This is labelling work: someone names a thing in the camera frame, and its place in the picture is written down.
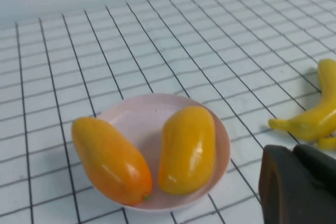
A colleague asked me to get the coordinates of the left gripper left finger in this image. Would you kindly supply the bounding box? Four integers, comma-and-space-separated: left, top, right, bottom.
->
258, 144, 336, 224

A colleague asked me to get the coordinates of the yellow-orange plastic mango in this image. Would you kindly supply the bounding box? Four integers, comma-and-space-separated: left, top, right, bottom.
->
157, 105, 216, 196

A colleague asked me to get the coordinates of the yellow plastic banana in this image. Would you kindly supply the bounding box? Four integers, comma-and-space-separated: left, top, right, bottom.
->
316, 136, 336, 152
268, 58, 336, 141

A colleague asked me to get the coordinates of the pink round plate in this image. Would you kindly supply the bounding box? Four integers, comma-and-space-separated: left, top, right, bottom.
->
97, 92, 232, 212

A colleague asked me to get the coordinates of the deep orange plastic mango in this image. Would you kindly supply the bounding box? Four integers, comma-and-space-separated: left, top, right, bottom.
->
71, 116, 153, 207

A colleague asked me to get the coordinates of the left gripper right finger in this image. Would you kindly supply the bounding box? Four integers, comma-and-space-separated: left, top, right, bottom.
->
292, 144, 336, 199

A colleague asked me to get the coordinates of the white black-grid tablecloth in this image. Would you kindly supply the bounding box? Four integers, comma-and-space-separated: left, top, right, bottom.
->
0, 0, 336, 224

